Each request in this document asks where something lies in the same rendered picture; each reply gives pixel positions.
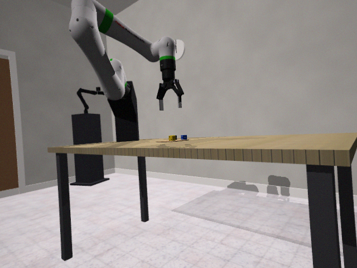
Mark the yellow die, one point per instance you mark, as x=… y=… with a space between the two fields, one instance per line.
x=172 y=138

